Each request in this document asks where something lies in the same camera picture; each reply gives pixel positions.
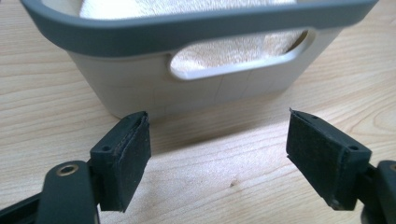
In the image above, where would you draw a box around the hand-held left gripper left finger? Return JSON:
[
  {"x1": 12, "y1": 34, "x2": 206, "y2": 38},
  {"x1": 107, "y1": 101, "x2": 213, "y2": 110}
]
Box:
[{"x1": 89, "y1": 110, "x2": 152, "y2": 214}]

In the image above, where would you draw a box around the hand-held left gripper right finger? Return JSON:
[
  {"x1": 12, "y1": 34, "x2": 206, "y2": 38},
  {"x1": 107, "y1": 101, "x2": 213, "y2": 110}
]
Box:
[{"x1": 285, "y1": 107, "x2": 374, "y2": 212}]

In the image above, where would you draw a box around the white basket with grey rim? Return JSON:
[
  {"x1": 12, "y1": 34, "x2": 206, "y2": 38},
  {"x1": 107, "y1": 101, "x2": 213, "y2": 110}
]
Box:
[{"x1": 20, "y1": 0, "x2": 380, "y2": 121}]

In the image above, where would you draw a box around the cream fluffy towel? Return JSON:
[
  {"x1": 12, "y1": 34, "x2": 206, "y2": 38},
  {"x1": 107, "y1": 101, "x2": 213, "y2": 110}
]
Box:
[{"x1": 78, "y1": 0, "x2": 304, "y2": 72}]

